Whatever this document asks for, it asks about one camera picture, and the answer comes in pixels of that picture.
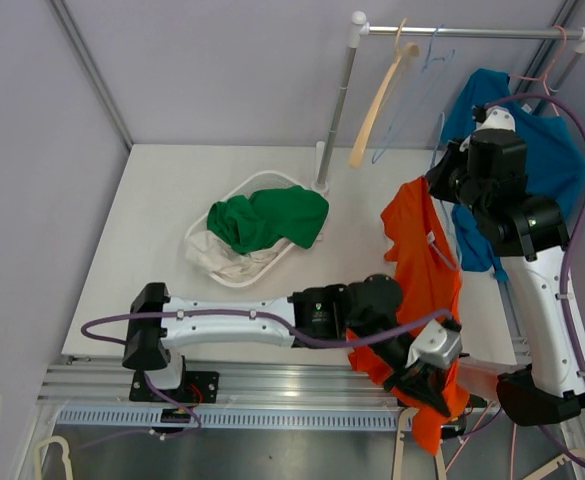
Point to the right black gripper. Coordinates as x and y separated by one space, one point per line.
436 178

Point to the beige hanger at corner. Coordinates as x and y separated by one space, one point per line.
573 455

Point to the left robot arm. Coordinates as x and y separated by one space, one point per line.
360 314

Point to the beige hanger on floor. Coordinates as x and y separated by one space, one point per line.
404 416

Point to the white t shirt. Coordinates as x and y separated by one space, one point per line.
212 255

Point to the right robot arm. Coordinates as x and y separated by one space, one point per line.
486 174

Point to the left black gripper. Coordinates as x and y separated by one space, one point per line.
421 386

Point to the beige plastic hanger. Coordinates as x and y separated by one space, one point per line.
403 54

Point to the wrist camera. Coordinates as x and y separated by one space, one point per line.
495 117
438 344

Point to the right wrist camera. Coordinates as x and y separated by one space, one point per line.
495 117

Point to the pink hanger on floor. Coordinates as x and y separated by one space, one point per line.
487 450

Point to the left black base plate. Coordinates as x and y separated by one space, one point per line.
196 387

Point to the aluminium mounting rail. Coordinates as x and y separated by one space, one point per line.
321 397

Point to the green t shirt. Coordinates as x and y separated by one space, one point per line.
250 223

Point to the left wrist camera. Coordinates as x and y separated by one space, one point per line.
438 344

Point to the orange t shirt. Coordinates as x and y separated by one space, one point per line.
430 280

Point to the light blue wire hanger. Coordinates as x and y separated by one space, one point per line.
430 75

